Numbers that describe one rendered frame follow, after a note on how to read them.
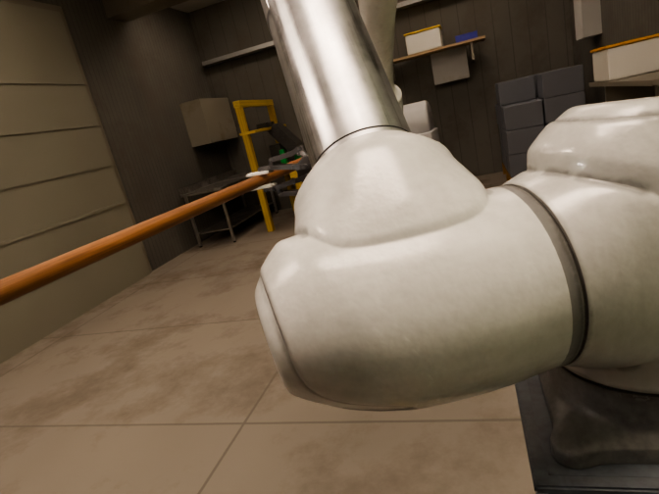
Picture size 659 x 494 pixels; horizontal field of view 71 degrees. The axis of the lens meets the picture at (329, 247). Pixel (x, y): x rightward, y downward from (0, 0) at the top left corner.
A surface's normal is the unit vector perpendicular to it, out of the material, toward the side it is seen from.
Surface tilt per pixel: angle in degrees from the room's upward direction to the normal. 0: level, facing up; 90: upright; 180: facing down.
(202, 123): 90
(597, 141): 51
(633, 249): 78
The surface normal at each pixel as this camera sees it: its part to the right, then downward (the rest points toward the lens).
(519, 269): 0.07, -0.22
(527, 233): 0.06, -0.50
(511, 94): -0.24, 0.31
